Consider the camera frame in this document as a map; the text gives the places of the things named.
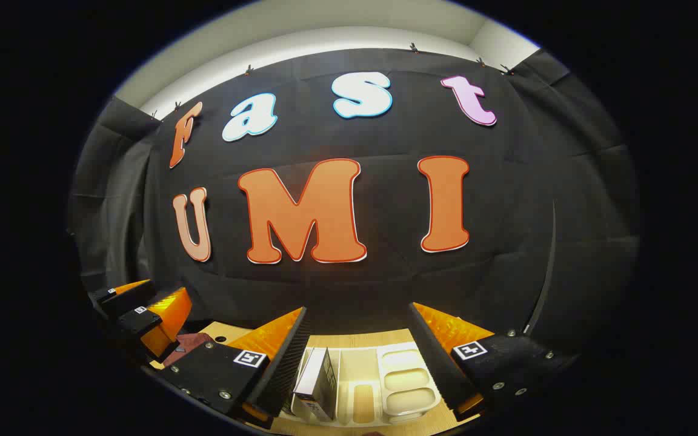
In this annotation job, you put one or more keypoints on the cream plastic bookshelf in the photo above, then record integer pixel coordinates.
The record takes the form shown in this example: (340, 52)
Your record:
(406, 378)

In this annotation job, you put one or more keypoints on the black backdrop cloth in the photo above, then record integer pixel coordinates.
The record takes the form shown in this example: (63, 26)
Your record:
(397, 284)

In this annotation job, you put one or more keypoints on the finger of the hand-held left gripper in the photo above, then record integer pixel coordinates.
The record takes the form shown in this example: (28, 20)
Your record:
(128, 298)
(137, 321)

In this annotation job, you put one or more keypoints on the maroon schoolbag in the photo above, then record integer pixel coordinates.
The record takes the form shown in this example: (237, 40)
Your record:
(185, 348)

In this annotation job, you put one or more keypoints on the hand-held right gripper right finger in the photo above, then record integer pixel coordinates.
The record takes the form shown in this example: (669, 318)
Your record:
(437, 363)

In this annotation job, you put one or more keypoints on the dark grey cover book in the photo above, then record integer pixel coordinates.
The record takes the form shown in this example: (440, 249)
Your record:
(312, 372)

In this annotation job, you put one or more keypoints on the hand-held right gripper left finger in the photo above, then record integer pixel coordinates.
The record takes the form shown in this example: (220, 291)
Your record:
(285, 369)

